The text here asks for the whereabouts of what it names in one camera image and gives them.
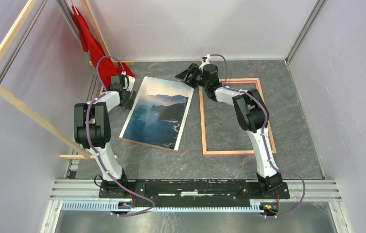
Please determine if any red cloth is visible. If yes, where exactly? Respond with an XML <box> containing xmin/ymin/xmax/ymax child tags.
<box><xmin>72</xmin><ymin>5</ymin><xmax>123</xmax><ymax>88</ymax></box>

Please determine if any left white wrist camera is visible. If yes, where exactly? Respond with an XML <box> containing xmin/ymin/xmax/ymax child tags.
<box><xmin>120</xmin><ymin>71</ymin><xmax>135</xmax><ymax>92</ymax></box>

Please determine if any wooden rack frame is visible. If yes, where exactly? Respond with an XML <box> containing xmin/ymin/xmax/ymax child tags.
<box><xmin>0</xmin><ymin>0</ymin><xmax>135</xmax><ymax>161</ymax></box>

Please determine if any white slotted cable duct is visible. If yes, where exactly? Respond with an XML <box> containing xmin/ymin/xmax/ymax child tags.
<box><xmin>61</xmin><ymin>200</ymin><xmax>263</xmax><ymax>213</ymax></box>

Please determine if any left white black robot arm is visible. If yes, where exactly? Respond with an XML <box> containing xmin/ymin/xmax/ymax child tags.
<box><xmin>74</xmin><ymin>73</ymin><xmax>137</xmax><ymax>198</ymax></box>

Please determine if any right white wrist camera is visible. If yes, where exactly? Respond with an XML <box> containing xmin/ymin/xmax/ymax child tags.
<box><xmin>199</xmin><ymin>54</ymin><xmax>211</xmax><ymax>70</ymax></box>

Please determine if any landscape photo print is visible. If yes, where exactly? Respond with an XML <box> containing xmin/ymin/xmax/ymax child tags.
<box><xmin>119</xmin><ymin>76</ymin><xmax>194</xmax><ymax>151</ymax></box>

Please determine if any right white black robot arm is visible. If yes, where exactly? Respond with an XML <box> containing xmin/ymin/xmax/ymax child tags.
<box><xmin>175</xmin><ymin>63</ymin><xmax>283</xmax><ymax>198</ymax></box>

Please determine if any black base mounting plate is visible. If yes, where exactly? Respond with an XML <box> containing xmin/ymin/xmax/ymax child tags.
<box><xmin>98</xmin><ymin>179</ymin><xmax>290</xmax><ymax>208</ymax></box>

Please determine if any pink wooden picture frame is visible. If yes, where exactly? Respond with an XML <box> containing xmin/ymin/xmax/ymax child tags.
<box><xmin>198</xmin><ymin>78</ymin><xmax>277</xmax><ymax>157</ymax></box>

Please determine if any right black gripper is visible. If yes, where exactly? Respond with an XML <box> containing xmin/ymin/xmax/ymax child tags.
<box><xmin>174</xmin><ymin>63</ymin><xmax>208</xmax><ymax>89</ymax></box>

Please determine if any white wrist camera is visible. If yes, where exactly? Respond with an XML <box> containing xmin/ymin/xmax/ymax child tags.
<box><xmin>120</xmin><ymin>71</ymin><xmax>135</xmax><ymax>92</ymax></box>
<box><xmin>199</xmin><ymin>54</ymin><xmax>211</xmax><ymax>70</ymax></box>

